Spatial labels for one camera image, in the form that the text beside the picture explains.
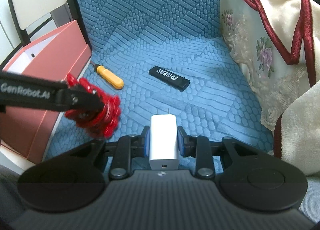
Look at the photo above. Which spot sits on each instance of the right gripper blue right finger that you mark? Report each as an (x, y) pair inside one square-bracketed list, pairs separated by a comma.
[(188, 144)]

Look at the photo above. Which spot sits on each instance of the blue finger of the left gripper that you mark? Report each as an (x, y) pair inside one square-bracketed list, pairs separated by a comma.
[(79, 99)]

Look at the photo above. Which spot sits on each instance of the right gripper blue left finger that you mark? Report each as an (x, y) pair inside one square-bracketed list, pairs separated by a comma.
[(139, 144)]

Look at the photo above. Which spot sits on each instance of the red black lion figurine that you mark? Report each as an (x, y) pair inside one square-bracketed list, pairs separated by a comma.
[(99, 123)]

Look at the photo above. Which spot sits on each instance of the white USB wall charger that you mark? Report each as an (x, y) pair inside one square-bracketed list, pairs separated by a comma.
[(163, 152)]

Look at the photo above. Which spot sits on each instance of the black lighter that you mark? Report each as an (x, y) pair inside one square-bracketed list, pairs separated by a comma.
[(170, 78)]

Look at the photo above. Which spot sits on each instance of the blue textured sofa cover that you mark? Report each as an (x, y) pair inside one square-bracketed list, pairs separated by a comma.
[(183, 36)]

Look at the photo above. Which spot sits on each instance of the floral beige cushion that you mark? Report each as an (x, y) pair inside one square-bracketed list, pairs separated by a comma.
[(275, 84)]

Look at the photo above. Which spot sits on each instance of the cream blanket with red trim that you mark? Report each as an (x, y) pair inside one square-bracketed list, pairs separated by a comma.
[(293, 27)]

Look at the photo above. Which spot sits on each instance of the yellow handled screwdriver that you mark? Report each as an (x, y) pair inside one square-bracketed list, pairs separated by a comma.
[(108, 76)]

